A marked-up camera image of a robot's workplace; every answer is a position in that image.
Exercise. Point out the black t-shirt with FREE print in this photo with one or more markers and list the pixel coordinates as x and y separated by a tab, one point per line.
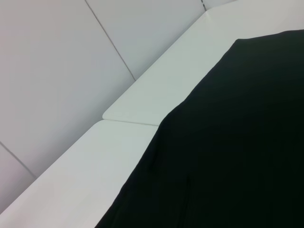
225	142

